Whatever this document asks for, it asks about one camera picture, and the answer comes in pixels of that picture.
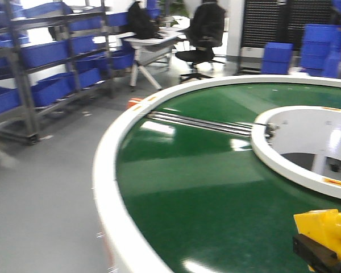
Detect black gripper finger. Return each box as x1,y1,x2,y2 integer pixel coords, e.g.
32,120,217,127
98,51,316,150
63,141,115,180
293,234,341,272

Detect yellow toy building block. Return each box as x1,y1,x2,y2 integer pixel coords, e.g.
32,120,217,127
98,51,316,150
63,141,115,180
294,209,341,260

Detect metal conveyor seam rollers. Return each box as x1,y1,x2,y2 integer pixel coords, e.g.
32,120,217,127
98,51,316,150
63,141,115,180
147,111,253,138

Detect white outer conveyor rim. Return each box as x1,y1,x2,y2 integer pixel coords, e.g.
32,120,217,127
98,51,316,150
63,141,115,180
93,75,341,272

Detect stacked blue crates background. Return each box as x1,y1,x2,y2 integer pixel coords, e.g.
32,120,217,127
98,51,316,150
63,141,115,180
261,24,341,78

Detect black office chair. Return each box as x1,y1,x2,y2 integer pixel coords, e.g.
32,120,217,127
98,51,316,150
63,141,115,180
175,47,224,84

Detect black perforated panel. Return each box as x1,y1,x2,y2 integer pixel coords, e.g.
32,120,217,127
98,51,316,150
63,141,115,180
237,1,334,74

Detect white folding table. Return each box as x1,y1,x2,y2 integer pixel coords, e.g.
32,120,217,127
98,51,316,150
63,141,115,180
124,27,182,90

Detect black backpack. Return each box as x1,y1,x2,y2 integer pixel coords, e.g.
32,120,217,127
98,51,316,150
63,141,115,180
127,1,160,39

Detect metal shelving rack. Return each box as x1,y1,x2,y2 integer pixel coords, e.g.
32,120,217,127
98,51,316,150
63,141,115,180
0,1,111,144

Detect white inner conveyor ring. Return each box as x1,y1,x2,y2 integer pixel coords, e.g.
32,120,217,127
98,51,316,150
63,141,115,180
249,105,341,202

